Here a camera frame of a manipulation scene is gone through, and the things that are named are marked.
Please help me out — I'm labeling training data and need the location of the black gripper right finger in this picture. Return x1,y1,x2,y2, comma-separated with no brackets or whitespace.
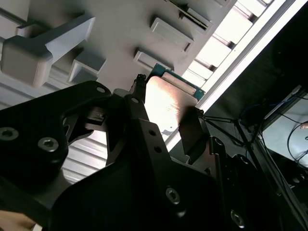
179,107,264,231

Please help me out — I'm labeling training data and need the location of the silver CPU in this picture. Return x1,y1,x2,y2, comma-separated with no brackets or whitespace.
144,63,207,132

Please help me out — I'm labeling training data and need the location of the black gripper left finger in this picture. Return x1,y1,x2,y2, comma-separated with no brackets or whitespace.
0,74,191,217

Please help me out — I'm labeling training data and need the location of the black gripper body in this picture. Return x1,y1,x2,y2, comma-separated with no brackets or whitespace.
0,156,217,231

